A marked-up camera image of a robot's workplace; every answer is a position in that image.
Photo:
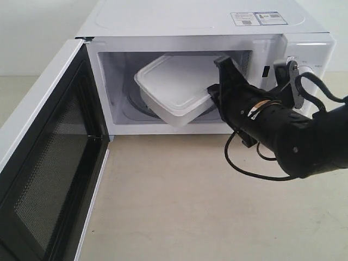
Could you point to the upper white control knob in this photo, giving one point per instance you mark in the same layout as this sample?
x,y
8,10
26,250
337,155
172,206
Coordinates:
x,y
310,71

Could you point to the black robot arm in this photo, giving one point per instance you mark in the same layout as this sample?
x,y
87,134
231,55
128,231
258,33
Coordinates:
x,y
299,120

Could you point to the blue label sticker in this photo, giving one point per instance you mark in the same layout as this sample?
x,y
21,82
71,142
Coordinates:
x,y
270,18

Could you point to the white label sticker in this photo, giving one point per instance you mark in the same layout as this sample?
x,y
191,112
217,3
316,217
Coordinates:
x,y
245,19

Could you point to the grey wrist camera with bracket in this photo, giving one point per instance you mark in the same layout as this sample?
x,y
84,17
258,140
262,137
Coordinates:
x,y
286,70

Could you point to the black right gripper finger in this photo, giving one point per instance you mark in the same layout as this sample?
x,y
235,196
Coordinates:
x,y
229,74

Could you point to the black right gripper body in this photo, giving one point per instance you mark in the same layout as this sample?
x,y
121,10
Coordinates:
x,y
234,102

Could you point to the white microwave oven body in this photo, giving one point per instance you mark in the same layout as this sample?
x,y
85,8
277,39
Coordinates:
x,y
125,36

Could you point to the white plastic lidded container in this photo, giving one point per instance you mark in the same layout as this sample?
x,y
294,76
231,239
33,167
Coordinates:
x,y
175,87

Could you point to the white microwave door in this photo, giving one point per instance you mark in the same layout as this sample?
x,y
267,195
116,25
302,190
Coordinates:
x,y
53,151

